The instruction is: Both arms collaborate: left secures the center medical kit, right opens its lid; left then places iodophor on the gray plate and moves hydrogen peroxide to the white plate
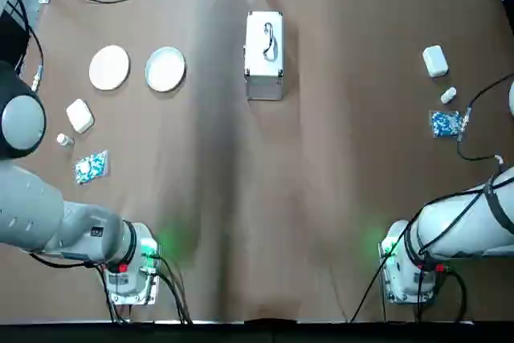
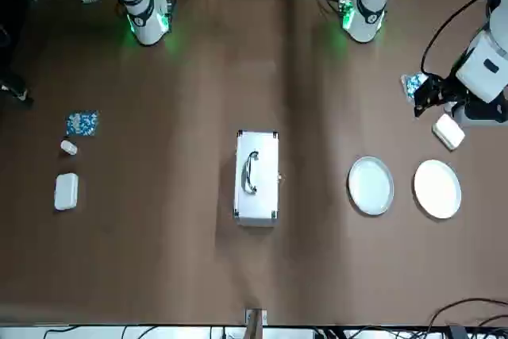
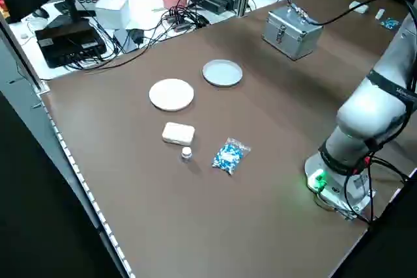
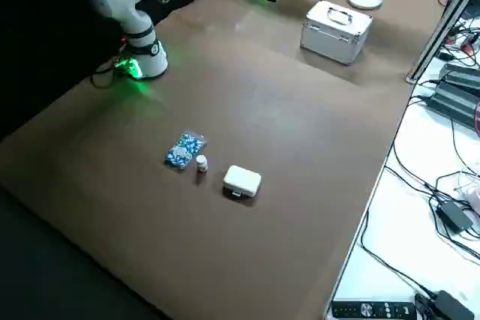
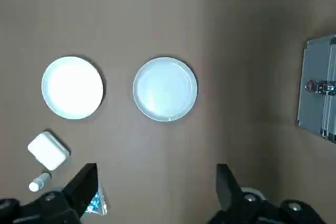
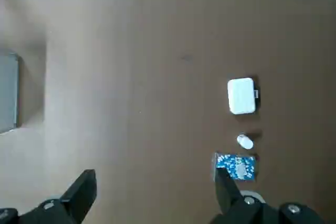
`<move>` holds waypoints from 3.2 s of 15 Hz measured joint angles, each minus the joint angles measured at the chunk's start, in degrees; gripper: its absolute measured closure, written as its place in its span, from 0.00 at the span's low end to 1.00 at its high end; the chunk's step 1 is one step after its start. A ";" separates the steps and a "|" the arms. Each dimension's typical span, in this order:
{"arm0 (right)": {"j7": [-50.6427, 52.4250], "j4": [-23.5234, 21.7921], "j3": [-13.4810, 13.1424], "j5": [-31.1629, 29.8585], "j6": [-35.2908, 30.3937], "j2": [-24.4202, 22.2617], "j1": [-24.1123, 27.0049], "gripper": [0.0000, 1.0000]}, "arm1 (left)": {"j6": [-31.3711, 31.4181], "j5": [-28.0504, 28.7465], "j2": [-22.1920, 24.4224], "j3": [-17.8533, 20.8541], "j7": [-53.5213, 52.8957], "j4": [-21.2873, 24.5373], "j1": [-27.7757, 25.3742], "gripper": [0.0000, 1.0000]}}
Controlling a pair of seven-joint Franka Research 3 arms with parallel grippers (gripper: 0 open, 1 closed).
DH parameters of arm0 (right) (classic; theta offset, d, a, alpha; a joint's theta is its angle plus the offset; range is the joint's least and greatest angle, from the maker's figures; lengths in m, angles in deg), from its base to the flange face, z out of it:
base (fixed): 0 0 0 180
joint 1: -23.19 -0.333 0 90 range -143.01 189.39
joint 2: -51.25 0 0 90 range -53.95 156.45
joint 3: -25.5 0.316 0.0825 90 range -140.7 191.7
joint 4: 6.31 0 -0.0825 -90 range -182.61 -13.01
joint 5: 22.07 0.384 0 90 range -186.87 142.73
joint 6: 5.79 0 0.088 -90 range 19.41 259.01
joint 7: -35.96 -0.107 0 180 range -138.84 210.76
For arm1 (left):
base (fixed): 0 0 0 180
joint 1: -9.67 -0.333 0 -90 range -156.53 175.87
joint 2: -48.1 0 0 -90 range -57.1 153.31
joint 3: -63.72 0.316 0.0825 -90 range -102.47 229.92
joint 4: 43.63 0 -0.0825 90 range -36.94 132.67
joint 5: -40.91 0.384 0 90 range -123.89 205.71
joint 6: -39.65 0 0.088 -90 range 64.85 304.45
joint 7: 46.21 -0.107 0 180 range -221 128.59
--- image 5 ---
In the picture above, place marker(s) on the white plastic pill box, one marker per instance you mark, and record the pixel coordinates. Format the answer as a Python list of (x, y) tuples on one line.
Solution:
[(48, 150)]

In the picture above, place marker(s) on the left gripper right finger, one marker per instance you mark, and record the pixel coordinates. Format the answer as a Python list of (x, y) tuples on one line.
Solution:
[(231, 195)]

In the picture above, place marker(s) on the silver aluminium medical kit case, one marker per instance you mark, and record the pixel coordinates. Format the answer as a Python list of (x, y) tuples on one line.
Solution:
[(315, 64)]

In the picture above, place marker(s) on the white round plate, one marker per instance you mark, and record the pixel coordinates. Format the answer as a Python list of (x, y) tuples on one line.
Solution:
[(72, 87)]

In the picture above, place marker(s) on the gray round plate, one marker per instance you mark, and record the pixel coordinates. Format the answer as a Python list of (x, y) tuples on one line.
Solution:
[(165, 89)]

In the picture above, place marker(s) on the small white pill bottle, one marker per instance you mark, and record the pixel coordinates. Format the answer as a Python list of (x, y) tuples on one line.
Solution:
[(39, 182)]

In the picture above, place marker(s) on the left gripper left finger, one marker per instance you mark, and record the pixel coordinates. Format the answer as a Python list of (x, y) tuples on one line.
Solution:
[(73, 195)]

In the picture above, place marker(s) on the bag of blue white capsules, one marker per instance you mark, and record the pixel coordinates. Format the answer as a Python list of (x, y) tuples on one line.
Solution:
[(98, 203)]

